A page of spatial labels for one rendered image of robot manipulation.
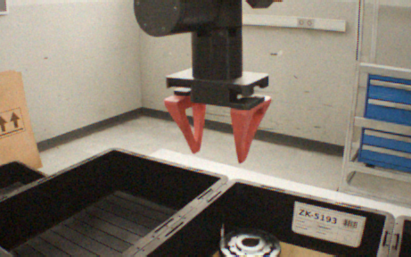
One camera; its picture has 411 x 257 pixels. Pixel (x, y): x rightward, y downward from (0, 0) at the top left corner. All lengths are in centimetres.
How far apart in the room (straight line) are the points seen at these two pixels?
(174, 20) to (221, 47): 8
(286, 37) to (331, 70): 48
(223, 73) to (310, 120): 303
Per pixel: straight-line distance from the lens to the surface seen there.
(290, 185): 121
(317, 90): 333
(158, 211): 80
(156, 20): 35
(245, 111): 39
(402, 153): 240
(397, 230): 60
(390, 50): 316
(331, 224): 66
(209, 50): 40
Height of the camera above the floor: 123
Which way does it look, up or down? 18 degrees down
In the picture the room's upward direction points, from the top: straight up
